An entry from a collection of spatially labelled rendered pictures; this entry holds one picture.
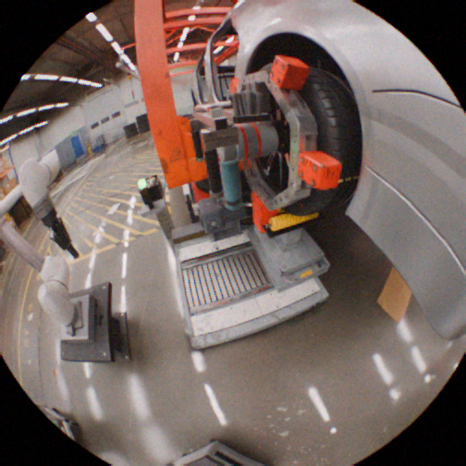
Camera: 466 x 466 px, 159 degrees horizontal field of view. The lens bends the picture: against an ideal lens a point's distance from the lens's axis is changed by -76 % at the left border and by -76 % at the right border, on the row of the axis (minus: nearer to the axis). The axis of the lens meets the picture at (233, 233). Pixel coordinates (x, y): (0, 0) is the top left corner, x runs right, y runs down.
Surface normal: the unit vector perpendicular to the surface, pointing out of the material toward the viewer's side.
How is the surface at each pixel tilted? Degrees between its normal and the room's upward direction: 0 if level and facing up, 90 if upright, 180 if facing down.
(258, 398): 0
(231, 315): 0
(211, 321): 0
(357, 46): 90
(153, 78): 90
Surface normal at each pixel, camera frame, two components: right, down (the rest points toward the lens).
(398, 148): -0.95, 0.28
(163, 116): 0.30, 0.64
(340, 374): -0.10, -0.72
